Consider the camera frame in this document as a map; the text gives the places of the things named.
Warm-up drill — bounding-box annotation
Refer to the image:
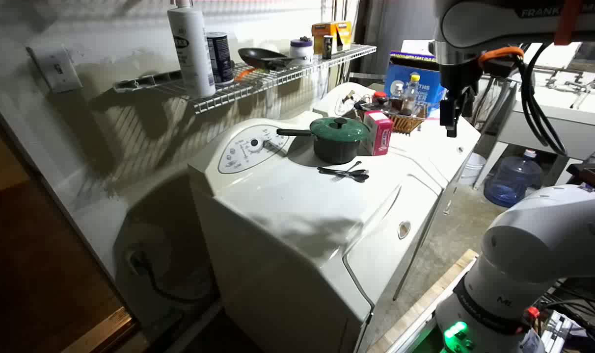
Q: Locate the green embossed pot lid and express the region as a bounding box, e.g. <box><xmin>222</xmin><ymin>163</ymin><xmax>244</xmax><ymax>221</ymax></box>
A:
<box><xmin>309</xmin><ymin>115</ymin><xmax>370</xmax><ymax>145</ymax></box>

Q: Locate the dark cylindrical can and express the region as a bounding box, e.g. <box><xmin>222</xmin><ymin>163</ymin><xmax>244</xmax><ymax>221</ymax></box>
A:
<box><xmin>205</xmin><ymin>31</ymin><xmax>238</xmax><ymax>86</ymax></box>

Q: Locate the white washing machine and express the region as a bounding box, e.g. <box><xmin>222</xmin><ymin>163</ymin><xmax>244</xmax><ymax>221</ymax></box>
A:
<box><xmin>311</xmin><ymin>80</ymin><xmax>484</xmax><ymax>192</ymax></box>
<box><xmin>187</xmin><ymin>108</ymin><xmax>450</xmax><ymax>353</ymax></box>

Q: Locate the blue water jug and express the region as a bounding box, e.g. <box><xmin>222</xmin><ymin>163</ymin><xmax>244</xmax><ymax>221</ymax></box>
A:
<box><xmin>482</xmin><ymin>153</ymin><xmax>546</xmax><ymax>210</ymax></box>

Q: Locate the white wall switch plate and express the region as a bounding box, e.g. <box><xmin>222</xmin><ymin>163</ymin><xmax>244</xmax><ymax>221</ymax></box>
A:
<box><xmin>26</xmin><ymin>43</ymin><xmax>85</xmax><ymax>94</ymax></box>

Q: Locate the blue cardboard box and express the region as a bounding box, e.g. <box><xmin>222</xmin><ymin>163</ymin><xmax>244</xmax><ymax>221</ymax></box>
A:
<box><xmin>383</xmin><ymin>51</ymin><xmax>446</xmax><ymax>112</ymax></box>

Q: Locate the tall white bottle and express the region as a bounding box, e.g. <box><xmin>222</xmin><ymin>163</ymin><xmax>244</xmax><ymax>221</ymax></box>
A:
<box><xmin>165</xmin><ymin>4</ymin><xmax>218</xmax><ymax>100</ymax></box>

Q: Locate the white jar with dark lid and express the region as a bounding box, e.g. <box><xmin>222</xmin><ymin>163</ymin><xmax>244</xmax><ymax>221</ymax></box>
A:
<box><xmin>289</xmin><ymin>35</ymin><xmax>317</xmax><ymax>63</ymax></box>

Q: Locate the black wall power cord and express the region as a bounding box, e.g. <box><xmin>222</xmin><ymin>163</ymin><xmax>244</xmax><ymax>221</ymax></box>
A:
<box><xmin>124</xmin><ymin>245</ymin><xmax>214</xmax><ymax>308</ymax></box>

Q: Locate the pink cardboard box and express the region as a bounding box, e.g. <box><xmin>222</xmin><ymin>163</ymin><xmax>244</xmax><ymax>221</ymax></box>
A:
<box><xmin>364</xmin><ymin>110</ymin><xmax>395</xmax><ymax>157</ymax></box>

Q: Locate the dark green pot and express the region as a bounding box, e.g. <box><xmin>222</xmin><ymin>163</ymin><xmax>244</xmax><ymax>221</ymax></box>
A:
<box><xmin>275</xmin><ymin>123</ymin><xmax>370</xmax><ymax>166</ymax></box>

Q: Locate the black frying pan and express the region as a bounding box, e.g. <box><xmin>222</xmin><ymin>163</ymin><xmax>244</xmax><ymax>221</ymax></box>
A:
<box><xmin>236</xmin><ymin>45</ymin><xmax>295</xmax><ymax>72</ymax></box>

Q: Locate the clear bottle with yellow cap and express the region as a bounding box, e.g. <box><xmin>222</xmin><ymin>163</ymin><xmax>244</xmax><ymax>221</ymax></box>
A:
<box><xmin>403</xmin><ymin>70</ymin><xmax>425</xmax><ymax>117</ymax></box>

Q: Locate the brown orange cardboard box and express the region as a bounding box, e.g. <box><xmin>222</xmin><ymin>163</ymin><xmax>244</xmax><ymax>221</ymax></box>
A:
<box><xmin>311</xmin><ymin>21</ymin><xmax>338</xmax><ymax>59</ymax></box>

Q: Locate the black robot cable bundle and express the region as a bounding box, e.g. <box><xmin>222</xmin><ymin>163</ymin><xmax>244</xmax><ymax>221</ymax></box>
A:
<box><xmin>513</xmin><ymin>41</ymin><xmax>572</xmax><ymax>159</ymax></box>

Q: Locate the black metal clip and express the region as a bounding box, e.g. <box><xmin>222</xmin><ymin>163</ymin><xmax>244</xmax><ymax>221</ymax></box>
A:
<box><xmin>319</xmin><ymin>159</ymin><xmax>372</xmax><ymax>184</ymax></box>

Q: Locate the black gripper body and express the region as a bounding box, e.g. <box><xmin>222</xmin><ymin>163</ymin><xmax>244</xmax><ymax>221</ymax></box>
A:
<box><xmin>438</xmin><ymin>63</ymin><xmax>482</xmax><ymax>127</ymax></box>

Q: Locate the small dark bottle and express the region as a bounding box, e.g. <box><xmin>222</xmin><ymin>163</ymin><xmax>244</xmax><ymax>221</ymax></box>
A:
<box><xmin>321</xmin><ymin>33</ymin><xmax>336</xmax><ymax>61</ymax></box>

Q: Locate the orange cable sleeve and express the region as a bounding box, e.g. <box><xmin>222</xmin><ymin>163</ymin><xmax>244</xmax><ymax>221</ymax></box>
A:
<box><xmin>476</xmin><ymin>0</ymin><xmax>584</xmax><ymax>70</ymax></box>

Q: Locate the white wire shelf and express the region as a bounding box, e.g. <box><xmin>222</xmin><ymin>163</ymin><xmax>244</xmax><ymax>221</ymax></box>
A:
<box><xmin>89</xmin><ymin>43</ymin><xmax>379</xmax><ymax>117</ymax></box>

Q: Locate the brown wicker basket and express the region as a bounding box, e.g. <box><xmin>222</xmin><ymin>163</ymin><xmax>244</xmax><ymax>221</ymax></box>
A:
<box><xmin>383</xmin><ymin>106</ymin><xmax>430</xmax><ymax>135</ymax></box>

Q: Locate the red capped bottle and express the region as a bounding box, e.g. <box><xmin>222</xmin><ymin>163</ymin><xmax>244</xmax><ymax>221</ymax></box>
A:
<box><xmin>372</xmin><ymin>88</ymin><xmax>391</xmax><ymax>114</ymax></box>

